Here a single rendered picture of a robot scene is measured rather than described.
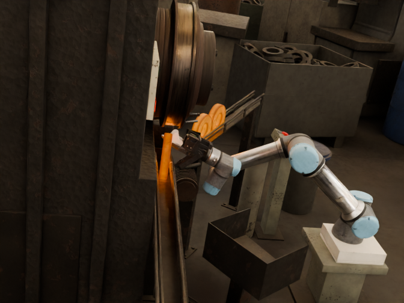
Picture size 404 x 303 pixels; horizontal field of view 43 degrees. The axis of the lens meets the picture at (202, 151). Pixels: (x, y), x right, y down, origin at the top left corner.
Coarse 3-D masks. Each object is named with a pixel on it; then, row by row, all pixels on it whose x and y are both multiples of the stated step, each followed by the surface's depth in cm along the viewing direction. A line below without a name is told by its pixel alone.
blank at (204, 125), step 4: (200, 116) 247; (204, 116) 247; (208, 116) 250; (200, 120) 245; (204, 120) 248; (208, 120) 252; (196, 124) 245; (200, 124) 245; (204, 124) 254; (208, 124) 254; (192, 128) 246; (196, 128) 245; (200, 128) 247; (204, 128) 255; (208, 128) 255; (200, 132) 248; (204, 132) 255; (208, 132) 257; (200, 136) 250
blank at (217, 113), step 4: (216, 104) 261; (220, 104) 263; (212, 108) 259; (216, 108) 258; (220, 108) 261; (224, 108) 266; (212, 112) 257; (216, 112) 258; (220, 112) 262; (224, 112) 267; (212, 116) 257; (216, 116) 260; (220, 116) 266; (224, 116) 269; (212, 120) 257; (216, 120) 268; (220, 120) 267; (212, 124) 258; (216, 124) 266; (212, 128) 260
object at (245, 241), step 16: (208, 224) 169; (224, 224) 175; (240, 224) 182; (208, 240) 171; (224, 240) 165; (240, 240) 183; (208, 256) 172; (224, 256) 166; (240, 256) 160; (256, 256) 155; (288, 256) 159; (304, 256) 166; (224, 272) 167; (240, 272) 161; (256, 272) 156; (272, 272) 156; (288, 272) 163; (240, 288) 174; (256, 288) 157; (272, 288) 160
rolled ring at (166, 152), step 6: (168, 138) 199; (168, 144) 197; (162, 150) 196; (168, 150) 196; (162, 156) 196; (168, 156) 196; (162, 162) 196; (168, 162) 196; (162, 168) 197; (162, 174) 199
